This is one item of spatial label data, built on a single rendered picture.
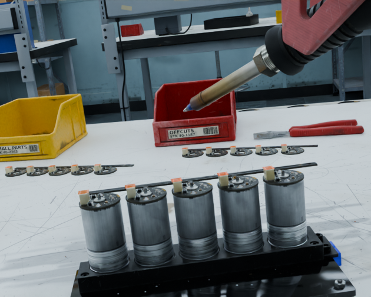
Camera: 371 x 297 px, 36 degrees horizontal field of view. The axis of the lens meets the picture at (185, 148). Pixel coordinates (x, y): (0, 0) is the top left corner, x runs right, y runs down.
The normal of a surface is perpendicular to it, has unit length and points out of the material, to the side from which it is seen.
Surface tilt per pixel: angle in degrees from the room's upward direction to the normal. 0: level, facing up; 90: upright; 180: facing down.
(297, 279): 0
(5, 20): 90
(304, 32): 99
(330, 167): 0
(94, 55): 90
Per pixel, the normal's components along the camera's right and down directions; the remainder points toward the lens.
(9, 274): -0.11, -0.96
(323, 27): -0.69, 0.40
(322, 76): -0.13, 0.27
